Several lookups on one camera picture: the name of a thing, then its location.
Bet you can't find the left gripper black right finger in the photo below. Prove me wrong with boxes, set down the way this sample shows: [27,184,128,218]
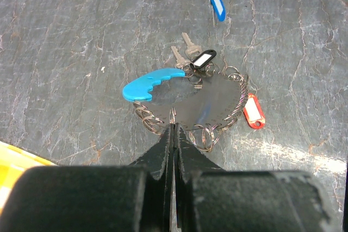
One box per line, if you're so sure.
[173,124,337,231]

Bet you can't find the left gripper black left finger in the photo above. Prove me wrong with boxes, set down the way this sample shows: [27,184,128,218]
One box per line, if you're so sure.
[1,124,174,231]

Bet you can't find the blue key tag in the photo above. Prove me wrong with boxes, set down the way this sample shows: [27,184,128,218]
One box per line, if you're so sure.
[210,0,226,25]

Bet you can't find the metal keyring plate blue handle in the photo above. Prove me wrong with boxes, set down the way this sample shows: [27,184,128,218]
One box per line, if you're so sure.
[122,67,248,152]

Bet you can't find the silver keys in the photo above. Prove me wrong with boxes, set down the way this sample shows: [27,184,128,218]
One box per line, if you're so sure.
[171,32,202,69]

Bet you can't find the black key tag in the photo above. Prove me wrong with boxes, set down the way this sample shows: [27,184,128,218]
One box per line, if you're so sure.
[190,49,216,70]

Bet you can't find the red key tag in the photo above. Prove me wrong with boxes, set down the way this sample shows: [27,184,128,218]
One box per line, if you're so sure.
[244,93,265,129]

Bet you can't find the orange checkered cloth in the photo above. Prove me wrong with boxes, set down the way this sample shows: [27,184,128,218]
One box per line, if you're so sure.
[0,141,56,212]

